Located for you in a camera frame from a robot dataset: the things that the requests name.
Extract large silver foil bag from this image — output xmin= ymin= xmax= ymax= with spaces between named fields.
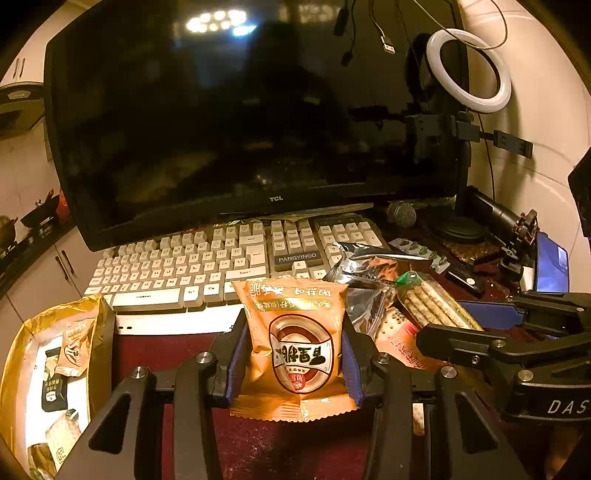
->
xmin=323 ymin=242 xmax=400 ymax=284

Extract black microphone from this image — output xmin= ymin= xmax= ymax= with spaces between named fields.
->
xmin=387 ymin=200 xmax=419 ymax=229

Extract black frying pan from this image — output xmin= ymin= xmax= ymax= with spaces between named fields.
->
xmin=21 ymin=187 xmax=61 ymax=229

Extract kitchen counter cabinet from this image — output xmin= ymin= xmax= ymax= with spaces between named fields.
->
xmin=0 ymin=222 xmax=109 ymax=319

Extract orange white cracker packet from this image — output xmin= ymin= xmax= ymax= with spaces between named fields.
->
xmin=374 ymin=307 xmax=444 ymax=372

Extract gold snack box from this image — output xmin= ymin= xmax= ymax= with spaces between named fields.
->
xmin=0 ymin=293 xmax=116 ymax=480

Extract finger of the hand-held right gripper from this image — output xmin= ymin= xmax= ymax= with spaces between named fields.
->
xmin=417 ymin=323 xmax=522 ymax=370
xmin=457 ymin=291 xmax=591 ymax=337

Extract pale cracker packet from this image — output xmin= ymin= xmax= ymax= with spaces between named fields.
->
xmin=45 ymin=410 xmax=83 ymax=462

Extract black ring light stand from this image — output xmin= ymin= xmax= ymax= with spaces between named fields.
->
xmin=406 ymin=111 xmax=534 ymax=243

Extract biscuit stick packet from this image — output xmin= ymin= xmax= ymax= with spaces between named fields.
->
xmin=394 ymin=271 xmax=483 ymax=330

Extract black phone clamp mount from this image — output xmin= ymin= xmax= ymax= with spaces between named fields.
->
xmin=499 ymin=210 xmax=541 ymax=287

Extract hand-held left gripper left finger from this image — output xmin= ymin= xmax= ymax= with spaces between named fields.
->
xmin=55 ymin=318 xmax=252 ymax=480

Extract small orange snack packet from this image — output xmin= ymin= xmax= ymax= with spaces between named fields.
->
xmin=55 ymin=320 xmax=99 ymax=377

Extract yellow snack packet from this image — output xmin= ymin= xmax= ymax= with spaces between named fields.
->
xmin=28 ymin=442 xmax=58 ymax=478

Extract white usb cable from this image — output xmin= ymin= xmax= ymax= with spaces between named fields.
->
xmin=367 ymin=0 xmax=399 ymax=57

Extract green pill blister pack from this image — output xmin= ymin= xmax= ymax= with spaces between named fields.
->
xmin=390 ymin=237 xmax=451 ymax=273

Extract phone with lit screen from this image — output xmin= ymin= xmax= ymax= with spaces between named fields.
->
xmin=536 ymin=231 xmax=570 ymax=294

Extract black cylinder device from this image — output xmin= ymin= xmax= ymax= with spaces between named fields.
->
xmin=466 ymin=185 xmax=539 ymax=245

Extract small silver foil packet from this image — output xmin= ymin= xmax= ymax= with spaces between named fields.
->
xmin=344 ymin=281 xmax=399 ymax=334

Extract black monitor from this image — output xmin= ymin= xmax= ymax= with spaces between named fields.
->
xmin=44 ymin=0 xmax=472 ymax=252

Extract white wall cabinet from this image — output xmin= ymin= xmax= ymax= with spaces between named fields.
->
xmin=0 ymin=46 xmax=47 ymax=88

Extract papers under monitor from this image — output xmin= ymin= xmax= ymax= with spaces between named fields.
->
xmin=259 ymin=203 xmax=375 ymax=220

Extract white ring light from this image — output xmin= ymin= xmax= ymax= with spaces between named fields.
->
xmin=426 ymin=28 xmax=512 ymax=114

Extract dark red tablecloth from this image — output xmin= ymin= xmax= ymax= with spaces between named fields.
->
xmin=111 ymin=231 xmax=568 ymax=480

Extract brown patterned mat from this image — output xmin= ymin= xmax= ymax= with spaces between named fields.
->
xmin=448 ymin=235 xmax=504 ymax=265

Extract range hood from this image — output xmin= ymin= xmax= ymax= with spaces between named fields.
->
xmin=0 ymin=83 xmax=47 ymax=134

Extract white grey keyboard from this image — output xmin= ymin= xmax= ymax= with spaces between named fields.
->
xmin=83 ymin=215 xmax=393 ymax=335

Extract black snack packet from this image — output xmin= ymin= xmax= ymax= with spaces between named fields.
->
xmin=41 ymin=351 xmax=70 ymax=412

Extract steel lidded wok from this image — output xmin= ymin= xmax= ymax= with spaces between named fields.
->
xmin=0 ymin=215 xmax=19 ymax=252

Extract orange round-print snack packet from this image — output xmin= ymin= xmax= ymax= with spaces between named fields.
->
xmin=229 ymin=277 xmax=358 ymax=423

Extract small black device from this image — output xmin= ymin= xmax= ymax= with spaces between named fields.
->
xmin=445 ymin=265 xmax=485 ymax=296

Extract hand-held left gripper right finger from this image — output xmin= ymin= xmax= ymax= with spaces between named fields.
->
xmin=341 ymin=323 xmax=532 ymax=480

